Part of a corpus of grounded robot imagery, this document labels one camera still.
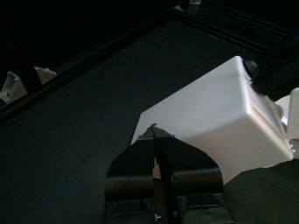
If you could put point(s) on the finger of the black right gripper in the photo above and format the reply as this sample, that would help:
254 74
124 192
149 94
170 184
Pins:
293 116
277 73

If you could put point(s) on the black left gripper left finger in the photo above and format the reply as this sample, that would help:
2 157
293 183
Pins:
133 175

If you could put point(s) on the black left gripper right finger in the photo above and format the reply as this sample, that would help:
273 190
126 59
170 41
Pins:
192 175

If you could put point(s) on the black frame rail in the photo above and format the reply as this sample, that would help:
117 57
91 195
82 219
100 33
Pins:
78 70

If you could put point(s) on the white corner bracket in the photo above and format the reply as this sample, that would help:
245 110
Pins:
45 74
11 89

